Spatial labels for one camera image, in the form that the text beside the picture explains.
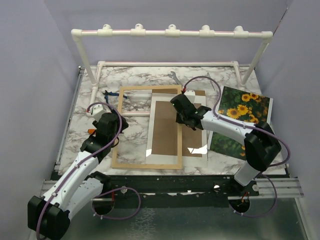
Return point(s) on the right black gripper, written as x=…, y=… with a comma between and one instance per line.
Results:
x=178, y=119

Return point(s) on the wooden picture frame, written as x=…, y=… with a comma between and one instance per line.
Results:
x=179, y=165

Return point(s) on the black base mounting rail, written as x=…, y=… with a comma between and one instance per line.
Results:
x=172, y=191

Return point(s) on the white photo mat board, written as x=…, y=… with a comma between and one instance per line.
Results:
x=151, y=130

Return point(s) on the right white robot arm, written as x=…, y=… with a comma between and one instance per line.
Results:
x=261, y=145

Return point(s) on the large grey wrench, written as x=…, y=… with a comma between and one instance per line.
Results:
x=173, y=75

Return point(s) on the sunflower photo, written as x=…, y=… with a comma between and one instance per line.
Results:
x=242, y=106

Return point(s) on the blue handled pliers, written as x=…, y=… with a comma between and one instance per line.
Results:
x=109, y=93

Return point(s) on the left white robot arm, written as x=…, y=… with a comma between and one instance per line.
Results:
x=50, y=215

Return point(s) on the white PVC pipe rack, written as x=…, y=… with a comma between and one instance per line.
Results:
x=170, y=32

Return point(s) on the orange handled screwdriver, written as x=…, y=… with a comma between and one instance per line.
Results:
x=91, y=131

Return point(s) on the clear glass pane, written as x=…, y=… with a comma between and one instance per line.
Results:
x=200, y=160

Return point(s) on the brown frame backing board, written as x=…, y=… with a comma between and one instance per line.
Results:
x=165, y=135

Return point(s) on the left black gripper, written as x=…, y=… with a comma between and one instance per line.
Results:
x=124, y=124

